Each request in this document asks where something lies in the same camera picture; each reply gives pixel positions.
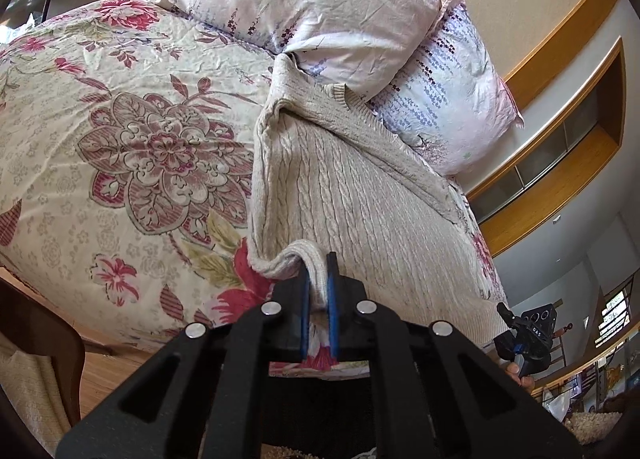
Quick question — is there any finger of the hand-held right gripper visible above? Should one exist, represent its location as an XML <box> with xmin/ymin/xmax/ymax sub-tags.
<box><xmin>494</xmin><ymin>333</ymin><xmax>525</xmax><ymax>361</ymax></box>
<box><xmin>495</xmin><ymin>302</ymin><xmax>525</xmax><ymax>336</ymax></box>

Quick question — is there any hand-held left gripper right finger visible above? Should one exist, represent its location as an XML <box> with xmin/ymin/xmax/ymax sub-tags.
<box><xmin>325</xmin><ymin>251</ymin><xmax>583</xmax><ymax>459</ymax></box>

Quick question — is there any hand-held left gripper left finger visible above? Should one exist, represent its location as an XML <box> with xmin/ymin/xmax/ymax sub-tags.
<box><xmin>55</xmin><ymin>274</ymin><xmax>313</xmax><ymax>459</ymax></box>

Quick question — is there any beige cable knit sweater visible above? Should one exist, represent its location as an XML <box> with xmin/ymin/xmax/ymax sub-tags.
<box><xmin>247</xmin><ymin>53</ymin><xmax>511</xmax><ymax>351</ymax></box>

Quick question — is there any person's right hand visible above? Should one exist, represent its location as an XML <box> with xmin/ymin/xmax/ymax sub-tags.
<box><xmin>504</xmin><ymin>361</ymin><xmax>537</xmax><ymax>394</ymax></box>

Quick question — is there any stair railing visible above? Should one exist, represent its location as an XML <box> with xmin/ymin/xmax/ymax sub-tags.
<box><xmin>530</xmin><ymin>274</ymin><xmax>640</xmax><ymax>402</ymax></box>

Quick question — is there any barred window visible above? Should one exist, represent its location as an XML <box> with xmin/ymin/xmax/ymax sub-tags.
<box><xmin>594</xmin><ymin>289</ymin><xmax>632</xmax><ymax>351</ymax></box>

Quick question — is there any beige shaggy rug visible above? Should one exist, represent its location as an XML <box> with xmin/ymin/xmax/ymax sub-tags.
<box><xmin>564</xmin><ymin>409</ymin><xmax>634</xmax><ymax>447</ymax></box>

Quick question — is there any wooden framed glass partition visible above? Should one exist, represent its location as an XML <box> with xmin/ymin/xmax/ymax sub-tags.
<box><xmin>465</xmin><ymin>0</ymin><xmax>628</xmax><ymax>258</ymax></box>

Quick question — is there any dark wooden chair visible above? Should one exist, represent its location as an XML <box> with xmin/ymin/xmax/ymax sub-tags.
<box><xmin>0</xmin><ymin>279</ymin><xmax>87</xmax><ymax>429</ymax></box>

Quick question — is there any cream knitted cloth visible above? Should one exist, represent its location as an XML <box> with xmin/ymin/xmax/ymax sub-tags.
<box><xmin>0</xmin><ymin>336</ymin><xmax>69</xmax><ymax>458</ymax></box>

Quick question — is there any cream floral bed sheet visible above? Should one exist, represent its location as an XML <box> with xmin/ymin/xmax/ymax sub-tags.
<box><xmin>0</xmin><ymin>0</ymin><xmax>511</xmax><ymax>384</ymax></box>

